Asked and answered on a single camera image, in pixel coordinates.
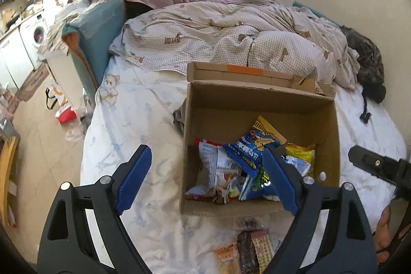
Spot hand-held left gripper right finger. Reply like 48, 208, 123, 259
263, 146, 378, 274

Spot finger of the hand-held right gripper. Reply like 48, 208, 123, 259
348, 146, 402, 181

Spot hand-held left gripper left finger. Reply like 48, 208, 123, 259
37, 144, 152, 274

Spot white and blue snack packet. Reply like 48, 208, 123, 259
283, 155, 312, 178

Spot yellow green snack packet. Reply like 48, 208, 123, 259
284, 143, 317, 178

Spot blue cartoon dog snack packet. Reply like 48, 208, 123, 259
222, 129, 283, 178

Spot yellow striped snack packet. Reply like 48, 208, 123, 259
250, 115, 288, 146

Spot pink yellow snack packet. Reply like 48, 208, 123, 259
251, 229, 277, 273

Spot red and white snack packet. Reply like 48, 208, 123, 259
184, 165, 248, 202

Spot white snack packet red edge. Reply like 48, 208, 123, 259
193, 137, 245, 178

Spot small brown snack packet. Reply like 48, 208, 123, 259
237, 231, 259, 274

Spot small beige snack packet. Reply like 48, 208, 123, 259
213, 243, 240, 274

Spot brown cardboard box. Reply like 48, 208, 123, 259
179, 61, 341, 218

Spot person's right hand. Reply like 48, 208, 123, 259
373, 206, 391, 266

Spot clear plastic wrapper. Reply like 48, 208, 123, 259
236, 216, 267, 230

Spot black braided cloth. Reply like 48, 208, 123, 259
359, 81, 386, 124

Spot crumpled clear plastic bag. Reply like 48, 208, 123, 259
64, 128, 85, 142

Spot grey cloth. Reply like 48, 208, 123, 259
173, 99, 188, 133

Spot red bag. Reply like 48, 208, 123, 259
55, 104, 78, 124

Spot camouflage jacket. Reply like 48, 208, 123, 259
340, 25, 386, 91

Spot white tote bag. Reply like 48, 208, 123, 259
45, 83, 69, 110

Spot wooden chair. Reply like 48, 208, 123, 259
0, 136, 20, 226

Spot patterned floor mat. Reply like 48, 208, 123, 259
16, 64, 50, 103

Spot teal orange cushion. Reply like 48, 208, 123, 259
62, 0, 126, 101

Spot checked bear print duvet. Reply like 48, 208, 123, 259
108, 0, 361, 91

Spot teal pillow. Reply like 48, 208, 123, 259
292, 1, 341, 27

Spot pile of light clothes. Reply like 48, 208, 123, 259
37, 0, 94, 61

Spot white floor cabinets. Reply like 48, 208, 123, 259
0, 27, 36, 91

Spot white washing machine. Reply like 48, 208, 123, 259
19, 12, 49, 69

